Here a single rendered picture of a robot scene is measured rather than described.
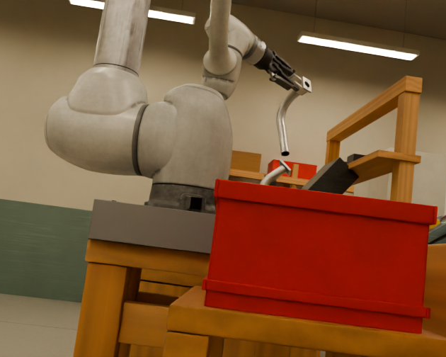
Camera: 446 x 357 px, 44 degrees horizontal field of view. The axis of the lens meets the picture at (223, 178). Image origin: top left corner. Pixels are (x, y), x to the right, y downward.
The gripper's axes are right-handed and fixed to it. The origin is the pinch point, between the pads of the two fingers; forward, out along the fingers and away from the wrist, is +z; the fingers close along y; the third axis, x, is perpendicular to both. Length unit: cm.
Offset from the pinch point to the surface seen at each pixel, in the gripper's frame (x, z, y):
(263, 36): 290, 290, 504
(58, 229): 555, 155, 224
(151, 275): 33, -31, -74
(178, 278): 27, -26, -74
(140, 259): -14, -65, -97
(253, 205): -57, -80, -112
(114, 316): -8, -65, -106
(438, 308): -58, -48, -113
